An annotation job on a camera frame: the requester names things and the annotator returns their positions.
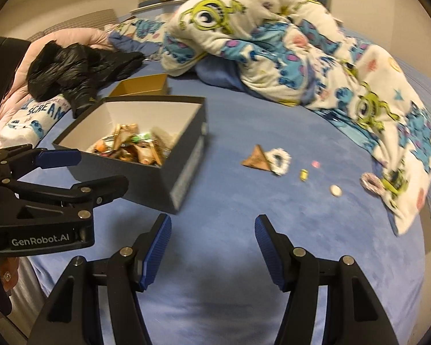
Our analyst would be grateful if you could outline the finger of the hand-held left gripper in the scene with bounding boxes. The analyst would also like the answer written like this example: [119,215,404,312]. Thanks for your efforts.
[0,175,129,223]
[0,144,82,187]

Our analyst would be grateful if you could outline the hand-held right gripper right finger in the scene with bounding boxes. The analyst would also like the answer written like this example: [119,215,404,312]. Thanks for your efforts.
[254,214,399,345]

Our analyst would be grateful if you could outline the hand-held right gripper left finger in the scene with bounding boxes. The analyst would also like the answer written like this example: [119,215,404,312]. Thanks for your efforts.
[29,214,173,345]

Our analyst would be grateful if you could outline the dark cardboard box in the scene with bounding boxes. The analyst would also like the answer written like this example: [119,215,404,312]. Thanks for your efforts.
[53,95,209,214]

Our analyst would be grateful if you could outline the pink scrunchie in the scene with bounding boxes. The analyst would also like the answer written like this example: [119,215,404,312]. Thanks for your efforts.
[360,173,385,196]

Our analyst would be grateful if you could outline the person's left hand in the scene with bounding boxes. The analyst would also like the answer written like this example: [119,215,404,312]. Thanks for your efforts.
[0,257,20,292]

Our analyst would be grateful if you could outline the white printed pillow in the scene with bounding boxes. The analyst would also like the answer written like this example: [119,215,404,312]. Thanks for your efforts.
[0,95,70,152]

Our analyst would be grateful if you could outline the pile of wrapped snacks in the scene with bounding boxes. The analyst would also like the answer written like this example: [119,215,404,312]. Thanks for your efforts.
[86,123,175,168]

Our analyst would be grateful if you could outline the blue bed sheet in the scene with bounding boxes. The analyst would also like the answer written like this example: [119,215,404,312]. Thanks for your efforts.
[22,14,431,345]

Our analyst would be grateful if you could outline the white scrunchie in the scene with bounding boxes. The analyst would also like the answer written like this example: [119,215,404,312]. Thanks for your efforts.
[266,147,292,177]

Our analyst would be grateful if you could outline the brown triangular packet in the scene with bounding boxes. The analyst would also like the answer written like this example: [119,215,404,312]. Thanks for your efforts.
[241,145,274,171]

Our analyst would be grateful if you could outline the black puffer jacket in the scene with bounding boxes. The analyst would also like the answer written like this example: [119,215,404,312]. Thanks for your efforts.
[27,41,146,117]

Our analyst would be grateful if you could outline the gold cardboard box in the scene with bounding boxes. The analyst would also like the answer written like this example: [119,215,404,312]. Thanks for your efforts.
[108,74,170,97]

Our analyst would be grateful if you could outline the grey cushion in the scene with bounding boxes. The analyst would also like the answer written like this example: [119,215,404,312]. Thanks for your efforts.
[29,9,117,41]

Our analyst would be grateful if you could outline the cartoon printed blanket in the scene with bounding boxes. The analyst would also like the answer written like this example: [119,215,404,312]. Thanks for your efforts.
[109,0,431,236]

